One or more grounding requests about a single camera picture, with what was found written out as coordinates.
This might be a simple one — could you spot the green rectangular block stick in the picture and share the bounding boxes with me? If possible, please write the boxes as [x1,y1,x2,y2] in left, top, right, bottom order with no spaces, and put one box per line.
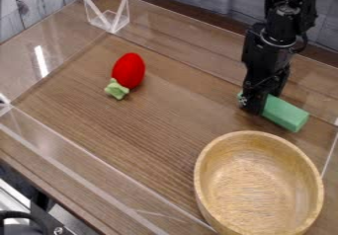
[236,92,310,132]

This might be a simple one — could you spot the black clamp under table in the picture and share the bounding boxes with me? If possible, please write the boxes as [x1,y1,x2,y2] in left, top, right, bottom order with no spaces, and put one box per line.
[0,203,71,235]

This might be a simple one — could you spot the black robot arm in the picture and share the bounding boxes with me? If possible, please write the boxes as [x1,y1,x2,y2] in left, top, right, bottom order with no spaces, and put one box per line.
[239,0,318,115]

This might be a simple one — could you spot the red toy strawberry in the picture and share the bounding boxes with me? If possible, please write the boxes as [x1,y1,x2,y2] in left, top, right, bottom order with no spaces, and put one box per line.
[104,52,146,100]

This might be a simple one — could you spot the clear acrylic tray enclosure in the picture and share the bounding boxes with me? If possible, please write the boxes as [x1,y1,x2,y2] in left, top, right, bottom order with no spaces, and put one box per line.
[0,0,338,235]

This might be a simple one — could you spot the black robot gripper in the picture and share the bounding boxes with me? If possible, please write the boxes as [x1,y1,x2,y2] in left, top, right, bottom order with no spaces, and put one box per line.
[238,23,294,115]

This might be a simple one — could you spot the wooden brown bowl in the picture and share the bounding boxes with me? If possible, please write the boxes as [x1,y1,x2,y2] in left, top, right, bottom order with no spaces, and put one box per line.
[194,130,325,235]

